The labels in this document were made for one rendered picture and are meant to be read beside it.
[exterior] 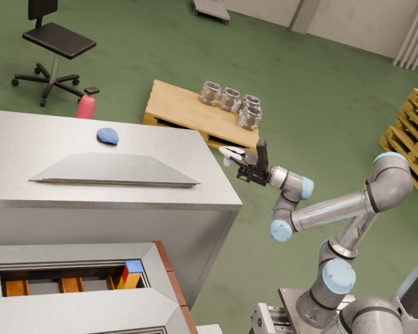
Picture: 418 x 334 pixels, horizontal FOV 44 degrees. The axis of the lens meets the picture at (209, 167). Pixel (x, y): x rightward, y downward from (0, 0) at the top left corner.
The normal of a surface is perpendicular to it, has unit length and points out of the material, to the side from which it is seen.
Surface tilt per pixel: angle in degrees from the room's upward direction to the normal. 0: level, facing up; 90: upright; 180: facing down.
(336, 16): 90
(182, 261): 90
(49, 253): 0
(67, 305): 0
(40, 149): 0
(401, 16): 90
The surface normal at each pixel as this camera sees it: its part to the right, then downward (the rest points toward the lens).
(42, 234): 0.36, 0.61
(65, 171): 0.33, -0.79
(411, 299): -0.92, -0.16
